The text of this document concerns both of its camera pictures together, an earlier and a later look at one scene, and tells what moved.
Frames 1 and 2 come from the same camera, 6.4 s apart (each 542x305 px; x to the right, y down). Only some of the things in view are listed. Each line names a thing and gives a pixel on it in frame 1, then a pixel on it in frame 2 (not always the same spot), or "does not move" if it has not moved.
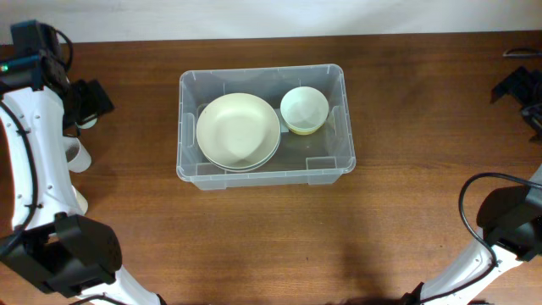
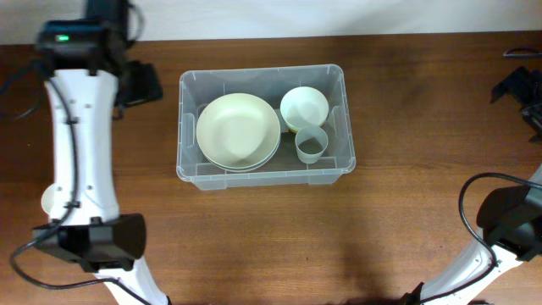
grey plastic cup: x=78 y=158 -> x=310 y=142
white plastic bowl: x=304 y=108 does not move
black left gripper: x=98 y=102 -> x=151 y=90
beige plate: x=238 y=130 does not move
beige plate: x=239 y=150 does not move
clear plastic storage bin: x=318 y=158 does not move
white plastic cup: x=79 y=204 -> x=49 y=200
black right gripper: x=518 y=85 does not move
